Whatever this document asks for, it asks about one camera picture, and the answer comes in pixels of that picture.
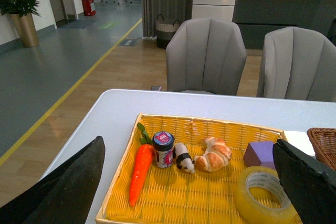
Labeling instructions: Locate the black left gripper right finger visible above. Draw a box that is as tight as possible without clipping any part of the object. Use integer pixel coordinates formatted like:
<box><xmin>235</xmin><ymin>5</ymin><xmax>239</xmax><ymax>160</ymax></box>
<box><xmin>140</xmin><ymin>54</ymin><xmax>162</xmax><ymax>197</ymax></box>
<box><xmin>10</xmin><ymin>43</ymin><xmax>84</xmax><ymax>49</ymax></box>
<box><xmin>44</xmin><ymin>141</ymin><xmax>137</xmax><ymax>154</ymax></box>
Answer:
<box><xmin>272</xmin><ymin>139</ymin><xmax>335</xmax><ymax>223</ymax></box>

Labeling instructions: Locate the grey chair right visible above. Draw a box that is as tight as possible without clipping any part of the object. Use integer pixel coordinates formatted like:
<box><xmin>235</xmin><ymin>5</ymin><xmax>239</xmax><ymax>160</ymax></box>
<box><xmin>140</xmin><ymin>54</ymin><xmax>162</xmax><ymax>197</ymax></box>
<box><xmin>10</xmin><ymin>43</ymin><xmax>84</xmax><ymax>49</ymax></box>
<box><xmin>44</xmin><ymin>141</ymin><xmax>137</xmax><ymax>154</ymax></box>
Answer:
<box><xmin>257</xmin><ymin>27</ymin><xmax>335</xmax><ymax>102</ymax></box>

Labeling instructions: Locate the woven laundry basket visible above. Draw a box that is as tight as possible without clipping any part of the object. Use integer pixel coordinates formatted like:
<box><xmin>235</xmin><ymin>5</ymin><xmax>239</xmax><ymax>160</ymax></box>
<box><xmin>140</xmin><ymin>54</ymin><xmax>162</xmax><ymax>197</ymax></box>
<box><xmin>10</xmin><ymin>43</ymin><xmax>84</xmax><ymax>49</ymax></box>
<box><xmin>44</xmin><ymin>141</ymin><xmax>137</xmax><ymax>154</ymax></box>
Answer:
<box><xmin>155</xmin><ymin>14</ymin><xmax>180</xmax><ymax>49</ymax></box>

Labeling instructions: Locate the brown wicker basket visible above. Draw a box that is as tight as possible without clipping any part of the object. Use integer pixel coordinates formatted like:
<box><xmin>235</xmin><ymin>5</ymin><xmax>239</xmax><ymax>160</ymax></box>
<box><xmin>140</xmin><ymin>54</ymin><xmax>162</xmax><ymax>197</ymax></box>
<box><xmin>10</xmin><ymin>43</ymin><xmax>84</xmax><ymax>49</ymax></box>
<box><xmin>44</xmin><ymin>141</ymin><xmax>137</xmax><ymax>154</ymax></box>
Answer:
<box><xmin>307</xmin><ymin>127</ymin><xmax>335</xmax><ymax>170</ymax></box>

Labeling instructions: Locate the toy croissant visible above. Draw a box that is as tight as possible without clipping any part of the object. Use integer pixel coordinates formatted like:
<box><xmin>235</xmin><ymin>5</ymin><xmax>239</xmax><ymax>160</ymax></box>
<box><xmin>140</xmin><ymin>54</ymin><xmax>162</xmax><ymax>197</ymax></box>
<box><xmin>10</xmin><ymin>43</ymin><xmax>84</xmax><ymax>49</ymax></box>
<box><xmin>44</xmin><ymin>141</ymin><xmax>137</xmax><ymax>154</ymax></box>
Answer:
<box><xmin>194</xmin><ymin>137</ymin><xmax>232</xmax><ymax>172</ymax></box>

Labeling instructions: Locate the grey chair left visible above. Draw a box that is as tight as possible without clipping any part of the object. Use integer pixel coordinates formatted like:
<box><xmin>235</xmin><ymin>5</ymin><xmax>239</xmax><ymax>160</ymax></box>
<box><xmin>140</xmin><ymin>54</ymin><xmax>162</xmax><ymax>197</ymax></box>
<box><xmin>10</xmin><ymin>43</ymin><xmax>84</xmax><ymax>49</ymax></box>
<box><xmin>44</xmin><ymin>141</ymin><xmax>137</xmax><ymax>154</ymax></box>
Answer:
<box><xmin>166</xmin><ymin>18</ymin><xmax>247</xmax><ymax>95</ymax></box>

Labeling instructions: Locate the red bin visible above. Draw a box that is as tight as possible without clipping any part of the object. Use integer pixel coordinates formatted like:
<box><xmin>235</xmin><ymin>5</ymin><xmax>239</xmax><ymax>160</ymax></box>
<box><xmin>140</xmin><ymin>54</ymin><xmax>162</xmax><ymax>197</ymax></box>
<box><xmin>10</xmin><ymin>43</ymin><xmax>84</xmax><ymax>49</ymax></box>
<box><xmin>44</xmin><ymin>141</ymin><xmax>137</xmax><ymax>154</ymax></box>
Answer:
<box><xmin>81</xmin><ymin>0</ymin><xmax>96</xmax><ymax>16</ymax></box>

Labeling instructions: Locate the yellow wicker basket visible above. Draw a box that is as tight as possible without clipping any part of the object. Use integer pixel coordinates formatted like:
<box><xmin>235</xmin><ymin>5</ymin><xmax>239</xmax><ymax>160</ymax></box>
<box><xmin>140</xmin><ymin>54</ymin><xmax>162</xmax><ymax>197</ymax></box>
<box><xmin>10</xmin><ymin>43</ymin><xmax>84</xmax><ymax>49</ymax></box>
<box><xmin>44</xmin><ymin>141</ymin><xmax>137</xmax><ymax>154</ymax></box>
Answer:
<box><xmin>95</xmin><ymin>114</ymin><xmax>284</xmax><ymax>223</ymax></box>

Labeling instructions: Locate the dark grey counter cabinet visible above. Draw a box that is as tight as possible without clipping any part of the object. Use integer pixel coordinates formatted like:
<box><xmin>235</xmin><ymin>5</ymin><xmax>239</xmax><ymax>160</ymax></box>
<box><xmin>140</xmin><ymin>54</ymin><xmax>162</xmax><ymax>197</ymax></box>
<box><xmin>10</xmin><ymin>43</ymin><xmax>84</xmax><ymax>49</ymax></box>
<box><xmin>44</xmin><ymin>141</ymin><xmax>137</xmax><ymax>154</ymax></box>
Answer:
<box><xmin>233</xmin><ymin>0</ymin><xmax>335</xmax><ymax>49</ymax></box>

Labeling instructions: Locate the toy panda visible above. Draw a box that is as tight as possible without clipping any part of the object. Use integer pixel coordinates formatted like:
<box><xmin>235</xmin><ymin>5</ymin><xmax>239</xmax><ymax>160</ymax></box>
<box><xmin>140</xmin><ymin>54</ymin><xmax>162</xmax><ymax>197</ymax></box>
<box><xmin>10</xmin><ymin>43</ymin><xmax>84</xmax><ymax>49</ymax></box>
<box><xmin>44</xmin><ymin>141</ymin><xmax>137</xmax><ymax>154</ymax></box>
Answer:
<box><xmin>173</xmin><ymin>143</ymin><xmax>195</xmax><ymax>174</ymax></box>

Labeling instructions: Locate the small jar black lid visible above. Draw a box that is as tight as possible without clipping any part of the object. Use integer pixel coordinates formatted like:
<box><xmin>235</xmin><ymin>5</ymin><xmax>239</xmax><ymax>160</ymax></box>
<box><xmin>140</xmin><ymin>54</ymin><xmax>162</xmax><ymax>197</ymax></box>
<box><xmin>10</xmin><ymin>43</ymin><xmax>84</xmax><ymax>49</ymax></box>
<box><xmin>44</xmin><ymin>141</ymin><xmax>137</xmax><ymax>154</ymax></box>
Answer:
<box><xmin>152</xmin><ymin>131</ymin><xmax>175</xmax><ymax>168</ymax></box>

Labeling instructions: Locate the toy carrot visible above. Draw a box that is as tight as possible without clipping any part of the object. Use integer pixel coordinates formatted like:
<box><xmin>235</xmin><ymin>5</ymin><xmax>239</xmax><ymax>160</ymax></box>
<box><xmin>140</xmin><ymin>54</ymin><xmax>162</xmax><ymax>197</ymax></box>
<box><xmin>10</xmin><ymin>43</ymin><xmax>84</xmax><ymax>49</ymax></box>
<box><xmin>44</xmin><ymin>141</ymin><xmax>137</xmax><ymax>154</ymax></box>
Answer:
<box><xmin>129</xmin><ymin>123</ymin><xmax>154</xmax><ymax>207</ymax></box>

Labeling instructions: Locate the potted plant gold pot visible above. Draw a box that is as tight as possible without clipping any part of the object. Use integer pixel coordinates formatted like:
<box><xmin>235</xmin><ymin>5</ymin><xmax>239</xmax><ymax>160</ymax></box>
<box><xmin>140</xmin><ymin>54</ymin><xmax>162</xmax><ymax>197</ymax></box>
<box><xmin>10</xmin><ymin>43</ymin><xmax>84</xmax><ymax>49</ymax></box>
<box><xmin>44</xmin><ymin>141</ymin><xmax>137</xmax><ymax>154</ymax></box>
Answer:
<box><xmin>1</xmin><ymin>0</ymin><xmax>40</xmax><ymax>48</ymax></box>

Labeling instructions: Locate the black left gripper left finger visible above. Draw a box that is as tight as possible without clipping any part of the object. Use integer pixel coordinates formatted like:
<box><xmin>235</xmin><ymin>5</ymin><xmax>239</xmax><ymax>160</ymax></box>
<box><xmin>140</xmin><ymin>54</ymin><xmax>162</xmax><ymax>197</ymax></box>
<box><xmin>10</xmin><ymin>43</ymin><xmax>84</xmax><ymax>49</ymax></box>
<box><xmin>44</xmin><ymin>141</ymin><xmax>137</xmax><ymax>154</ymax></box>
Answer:
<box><xmin>1</xmin><ymin>136</ymin><xmax>106</xmax><ymax>223</ymax></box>

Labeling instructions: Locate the purple foam cube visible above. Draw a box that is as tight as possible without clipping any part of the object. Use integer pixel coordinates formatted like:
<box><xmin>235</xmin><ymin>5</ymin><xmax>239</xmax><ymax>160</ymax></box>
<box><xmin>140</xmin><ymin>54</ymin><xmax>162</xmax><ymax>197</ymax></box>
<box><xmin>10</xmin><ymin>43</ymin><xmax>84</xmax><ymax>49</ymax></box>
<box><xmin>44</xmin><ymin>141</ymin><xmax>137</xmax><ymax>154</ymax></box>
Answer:
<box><xmin>243</xmin><ymin>141</ymin><xmax>276</xmax><ymax>169</ymax></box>

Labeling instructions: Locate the yellow tape roll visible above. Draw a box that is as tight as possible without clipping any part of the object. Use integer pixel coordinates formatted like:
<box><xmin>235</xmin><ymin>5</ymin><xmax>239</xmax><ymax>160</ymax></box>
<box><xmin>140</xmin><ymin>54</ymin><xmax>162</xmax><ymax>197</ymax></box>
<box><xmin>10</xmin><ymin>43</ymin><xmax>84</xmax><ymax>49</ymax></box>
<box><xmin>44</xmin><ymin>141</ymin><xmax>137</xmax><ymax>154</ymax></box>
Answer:
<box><xmin>234</xmin><ymin>166</ymin><xmax>297</xmax><ymax>223</ymax></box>

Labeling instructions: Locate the grey chair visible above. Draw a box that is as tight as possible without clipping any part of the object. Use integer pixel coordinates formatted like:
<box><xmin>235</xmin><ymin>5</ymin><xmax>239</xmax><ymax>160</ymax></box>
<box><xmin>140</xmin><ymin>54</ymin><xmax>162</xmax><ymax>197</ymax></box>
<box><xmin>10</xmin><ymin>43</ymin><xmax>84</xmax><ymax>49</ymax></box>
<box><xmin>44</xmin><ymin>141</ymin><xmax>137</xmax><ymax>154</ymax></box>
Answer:
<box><xmin>166</xmin><ymin>18</ymin><xmax>247</xmax><ymax>95</ymax></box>
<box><xmin>257</xmin><ymin>27</ymin><xmax>335</xmax><ymax>102</ymax></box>

